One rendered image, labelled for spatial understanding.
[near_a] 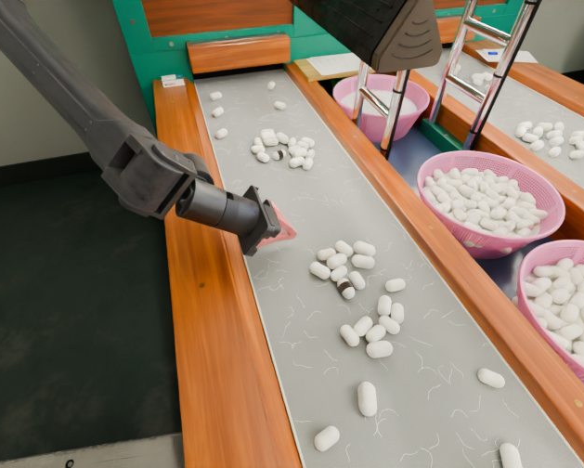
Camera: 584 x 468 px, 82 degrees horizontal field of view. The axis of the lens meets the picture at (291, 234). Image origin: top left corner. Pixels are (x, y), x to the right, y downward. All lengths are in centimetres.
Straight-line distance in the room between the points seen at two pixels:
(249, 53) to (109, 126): 73
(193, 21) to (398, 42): 83
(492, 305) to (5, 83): 210
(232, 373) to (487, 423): 31
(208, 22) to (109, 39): 91
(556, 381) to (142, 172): 56
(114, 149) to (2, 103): 177
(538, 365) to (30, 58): 75
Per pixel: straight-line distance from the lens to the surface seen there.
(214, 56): 111
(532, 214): 79
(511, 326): 57
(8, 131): 228
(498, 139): 95
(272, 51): 114
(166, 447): 76
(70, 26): 201
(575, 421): 54
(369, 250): 58
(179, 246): 59
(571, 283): 72
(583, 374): 60
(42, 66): 55
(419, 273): 59
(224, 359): 47
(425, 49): 44
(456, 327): 56
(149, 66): 118
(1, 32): 62
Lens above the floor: 119
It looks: 47 degrees down
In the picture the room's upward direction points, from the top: straight up
